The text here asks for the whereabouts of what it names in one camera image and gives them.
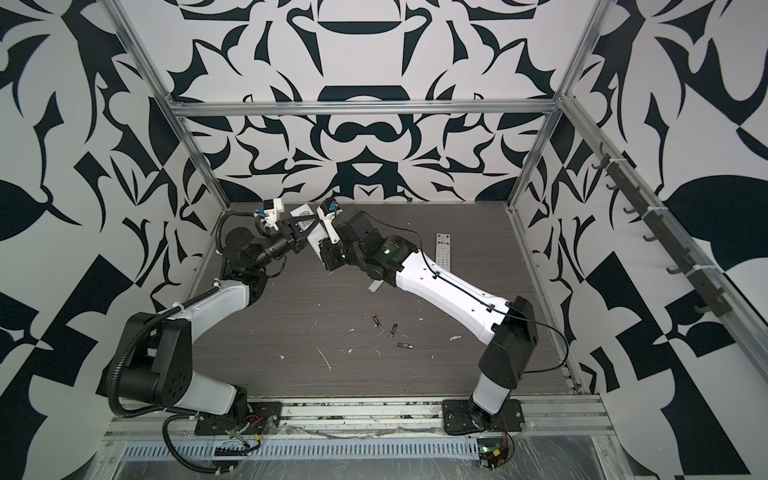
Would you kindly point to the white remote on table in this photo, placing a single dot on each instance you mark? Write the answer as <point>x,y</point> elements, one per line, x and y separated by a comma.
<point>443,251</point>

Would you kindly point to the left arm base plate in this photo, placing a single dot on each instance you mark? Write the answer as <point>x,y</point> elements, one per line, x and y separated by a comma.
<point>258,418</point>

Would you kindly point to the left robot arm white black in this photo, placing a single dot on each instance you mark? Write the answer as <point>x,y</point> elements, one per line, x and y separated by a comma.
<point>152,369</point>

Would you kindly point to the small circuit board with wires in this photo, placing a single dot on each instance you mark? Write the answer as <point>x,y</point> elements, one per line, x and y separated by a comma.
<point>494,453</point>

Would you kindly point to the aluminium frame crossbar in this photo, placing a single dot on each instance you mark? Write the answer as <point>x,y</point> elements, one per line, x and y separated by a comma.
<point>371,107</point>

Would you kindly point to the white slotted cable duct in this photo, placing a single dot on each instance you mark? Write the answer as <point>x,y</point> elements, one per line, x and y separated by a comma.
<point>338,449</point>

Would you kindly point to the white battery cover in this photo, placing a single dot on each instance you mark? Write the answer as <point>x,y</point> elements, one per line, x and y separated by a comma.
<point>375,285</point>

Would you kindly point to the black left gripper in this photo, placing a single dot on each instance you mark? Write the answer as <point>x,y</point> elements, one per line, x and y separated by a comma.
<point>294,243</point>

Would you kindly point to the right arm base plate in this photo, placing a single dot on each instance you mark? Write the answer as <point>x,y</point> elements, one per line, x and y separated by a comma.
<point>463,417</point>

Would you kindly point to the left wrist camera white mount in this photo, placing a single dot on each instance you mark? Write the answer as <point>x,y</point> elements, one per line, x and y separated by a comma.
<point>268,215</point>

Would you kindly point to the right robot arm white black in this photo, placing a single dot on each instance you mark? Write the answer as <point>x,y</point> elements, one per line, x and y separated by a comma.
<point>507,328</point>

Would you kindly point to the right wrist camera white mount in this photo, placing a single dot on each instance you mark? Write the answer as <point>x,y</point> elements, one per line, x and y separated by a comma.
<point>327,211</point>

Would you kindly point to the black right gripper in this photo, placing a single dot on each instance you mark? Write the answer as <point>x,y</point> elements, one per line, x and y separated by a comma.
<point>328,248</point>

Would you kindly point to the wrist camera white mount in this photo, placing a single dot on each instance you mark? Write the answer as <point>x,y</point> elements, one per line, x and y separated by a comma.
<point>268,215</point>
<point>327,211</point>

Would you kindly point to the white remote control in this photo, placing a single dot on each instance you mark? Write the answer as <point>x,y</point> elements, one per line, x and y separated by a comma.
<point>314,228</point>

